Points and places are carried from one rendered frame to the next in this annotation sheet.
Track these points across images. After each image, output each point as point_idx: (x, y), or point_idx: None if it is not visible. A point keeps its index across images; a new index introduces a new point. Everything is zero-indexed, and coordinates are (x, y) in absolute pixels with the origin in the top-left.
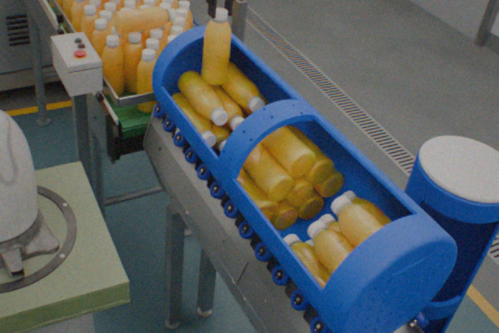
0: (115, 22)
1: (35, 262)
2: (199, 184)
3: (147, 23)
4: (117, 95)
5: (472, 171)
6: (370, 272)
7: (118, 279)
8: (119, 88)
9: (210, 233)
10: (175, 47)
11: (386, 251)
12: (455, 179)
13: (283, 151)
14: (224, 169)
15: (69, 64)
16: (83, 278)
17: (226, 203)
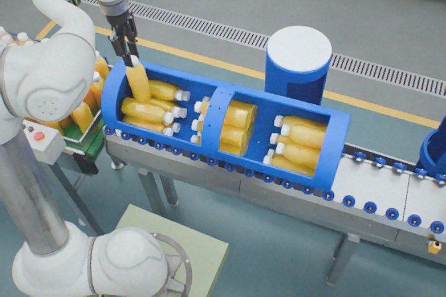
0: None
1: (179, 275)
2: (176, 157)
3: None
4: (63, 136)
5: (303, 50)
6: (336, 159)
7: (223, 247)
8: (62, 130)
9: (202, 178)
10: (111, 95)
11: (336, 146)
12: (300, 61)
13: (233, 120)
14: (209, 149)
15: (42, 148)
16: (208, 261)
17: (207, 160)
